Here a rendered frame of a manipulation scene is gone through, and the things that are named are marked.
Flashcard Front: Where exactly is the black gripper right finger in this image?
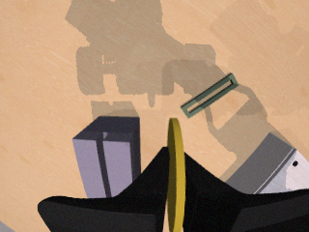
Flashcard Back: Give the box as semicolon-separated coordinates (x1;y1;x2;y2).
183;152;309;232

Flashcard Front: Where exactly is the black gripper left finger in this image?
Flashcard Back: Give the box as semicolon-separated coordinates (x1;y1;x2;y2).
38;146;170;232

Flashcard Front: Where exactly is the gold coin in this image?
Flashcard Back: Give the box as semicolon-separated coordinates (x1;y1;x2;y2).
166;119;185;232

